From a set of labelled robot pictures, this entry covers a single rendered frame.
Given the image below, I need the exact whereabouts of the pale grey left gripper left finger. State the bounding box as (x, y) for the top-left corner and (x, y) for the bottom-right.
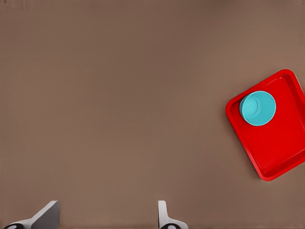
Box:
(1, 200), (61, 229)

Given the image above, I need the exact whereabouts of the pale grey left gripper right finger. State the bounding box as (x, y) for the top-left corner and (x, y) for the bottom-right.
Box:
(157, 200), (189, 229)

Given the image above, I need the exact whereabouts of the red rectangular tray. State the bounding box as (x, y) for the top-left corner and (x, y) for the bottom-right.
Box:
(225, 69), (305, 182)

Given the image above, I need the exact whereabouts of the teal cup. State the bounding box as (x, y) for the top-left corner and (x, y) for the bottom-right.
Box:
(239, 90), (277, 127)

